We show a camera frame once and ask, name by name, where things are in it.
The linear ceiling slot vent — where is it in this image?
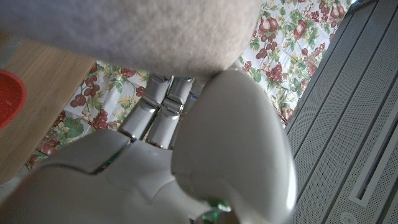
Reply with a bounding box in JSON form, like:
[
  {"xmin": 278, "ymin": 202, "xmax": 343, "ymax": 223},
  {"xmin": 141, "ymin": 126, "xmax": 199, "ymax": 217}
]
[{"xmin": 348, "ymin": 102, "xmax": 398, "ymax": 208}]

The round ceiling sensor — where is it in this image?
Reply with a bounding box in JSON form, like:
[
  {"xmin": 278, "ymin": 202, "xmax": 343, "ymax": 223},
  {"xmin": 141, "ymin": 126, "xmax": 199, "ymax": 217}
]
[{"xmin": 340, "ymin": 212, "xmax": 358, "ymax": 224}]

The red bowl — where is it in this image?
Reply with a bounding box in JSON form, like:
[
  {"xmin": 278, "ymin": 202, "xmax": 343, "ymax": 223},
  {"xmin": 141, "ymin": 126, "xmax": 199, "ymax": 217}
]
[{"xmin": 0, "ymin": 68, "xmax": 27, "ymax": 130}]

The floral fruit print backdrop cloth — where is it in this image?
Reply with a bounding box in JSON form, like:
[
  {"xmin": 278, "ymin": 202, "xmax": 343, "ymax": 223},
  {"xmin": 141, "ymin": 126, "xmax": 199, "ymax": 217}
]
[{"xmin": 26, "ymin": 0, "xmax": 355, "ymax": 170}]

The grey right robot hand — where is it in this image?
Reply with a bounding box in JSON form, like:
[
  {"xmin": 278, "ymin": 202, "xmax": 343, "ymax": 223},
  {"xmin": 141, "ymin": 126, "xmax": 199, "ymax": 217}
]
[{"xmin": 0, "ymin": 68, "xmax": 298, "ymax": 224}]

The beige wool coat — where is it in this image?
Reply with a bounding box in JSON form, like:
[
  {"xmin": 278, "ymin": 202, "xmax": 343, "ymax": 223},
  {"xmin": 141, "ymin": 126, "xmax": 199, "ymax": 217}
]
[{"xmin": 0, "ymin": 0, "xmax": 264, "ymax": 78}]

